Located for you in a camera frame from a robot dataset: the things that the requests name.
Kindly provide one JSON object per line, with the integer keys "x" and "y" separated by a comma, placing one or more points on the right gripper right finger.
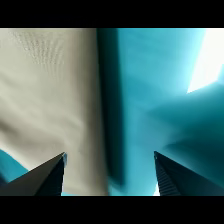
{"x": 180, "y": 178}

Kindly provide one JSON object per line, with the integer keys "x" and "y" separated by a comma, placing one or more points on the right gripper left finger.
{"x": 43, "y": 180}

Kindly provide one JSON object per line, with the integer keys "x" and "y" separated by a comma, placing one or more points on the beige garment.
{"x": 50, "y": 100}

